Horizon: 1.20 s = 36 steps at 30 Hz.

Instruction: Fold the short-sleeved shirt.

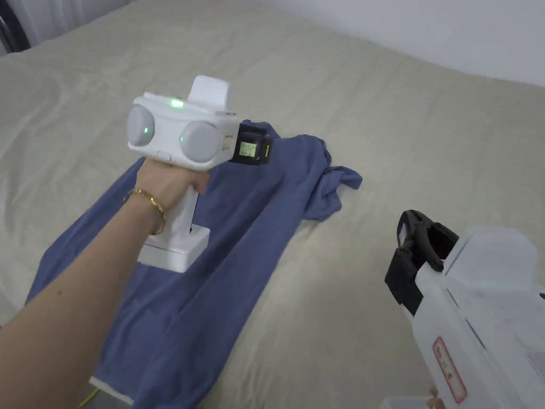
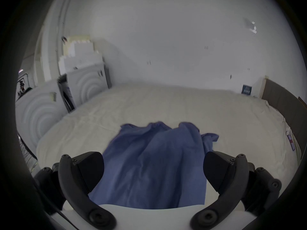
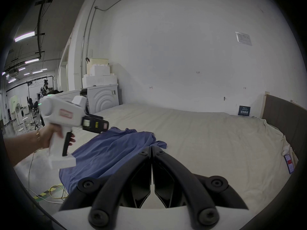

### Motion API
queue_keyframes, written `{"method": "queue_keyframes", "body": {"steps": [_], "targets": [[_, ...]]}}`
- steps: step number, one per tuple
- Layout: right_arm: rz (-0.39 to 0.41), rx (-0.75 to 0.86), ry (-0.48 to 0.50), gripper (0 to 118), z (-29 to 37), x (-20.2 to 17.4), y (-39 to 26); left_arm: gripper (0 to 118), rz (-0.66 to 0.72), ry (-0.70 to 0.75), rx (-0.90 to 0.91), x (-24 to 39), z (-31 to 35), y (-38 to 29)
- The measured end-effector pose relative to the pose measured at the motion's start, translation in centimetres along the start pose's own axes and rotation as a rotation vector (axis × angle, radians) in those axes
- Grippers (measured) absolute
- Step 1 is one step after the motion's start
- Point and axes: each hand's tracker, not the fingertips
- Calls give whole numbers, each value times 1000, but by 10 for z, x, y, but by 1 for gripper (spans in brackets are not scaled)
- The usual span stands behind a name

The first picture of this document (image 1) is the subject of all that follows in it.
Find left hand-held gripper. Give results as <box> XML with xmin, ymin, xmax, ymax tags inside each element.
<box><xmin>127</xmin><ymin>76</ymin><xmax>274</xmax><ymax>274</ymax></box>

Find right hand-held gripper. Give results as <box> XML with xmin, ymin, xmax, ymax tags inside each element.
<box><xmin>378</xmin><ymin>209</ymin><xmax>545</xmax><ymax>409</ymax></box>

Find person's left forearm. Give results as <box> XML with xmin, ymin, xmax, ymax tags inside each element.
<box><xmin>0</xmin><ymin>187</ymin><xmax>168</xmax><ymax>409</ymax></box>

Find person's left hand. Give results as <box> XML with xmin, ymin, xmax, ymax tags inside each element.
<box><xmin>134</xmin><ymin>157</ymin><xmax>210</xmax><ymax>223</ymax></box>

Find dark blue shirt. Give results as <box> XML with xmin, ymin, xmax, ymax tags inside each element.
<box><xmin>24</xmin><ymin>121</ymin><xmax>364</xmax><ymax>409</ymax></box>

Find bed with beige sheet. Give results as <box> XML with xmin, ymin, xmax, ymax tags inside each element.
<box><xmin>0</xmin><ymin>0</ymin><xmax>545</xmax><ymax>409</ymax></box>

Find yellow cable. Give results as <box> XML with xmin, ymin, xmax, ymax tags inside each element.
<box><xmin>87</xmin><ymin>380</ymin><xmax>105</xmax><ymax>409</ymax></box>

